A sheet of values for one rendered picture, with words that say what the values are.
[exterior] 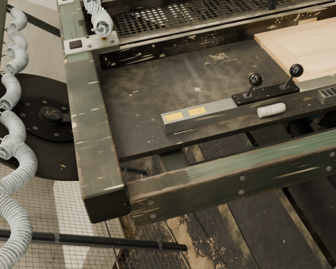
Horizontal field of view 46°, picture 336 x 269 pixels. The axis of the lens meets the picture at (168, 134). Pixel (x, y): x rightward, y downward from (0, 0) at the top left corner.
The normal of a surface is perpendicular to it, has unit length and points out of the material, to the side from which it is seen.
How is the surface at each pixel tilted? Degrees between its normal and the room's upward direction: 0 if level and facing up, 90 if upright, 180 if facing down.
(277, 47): 59
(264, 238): 0
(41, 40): 90
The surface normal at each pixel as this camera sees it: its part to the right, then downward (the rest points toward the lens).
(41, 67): 0.33, 0.46
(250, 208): -0.87, -0.19
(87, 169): -0.09, -0.75
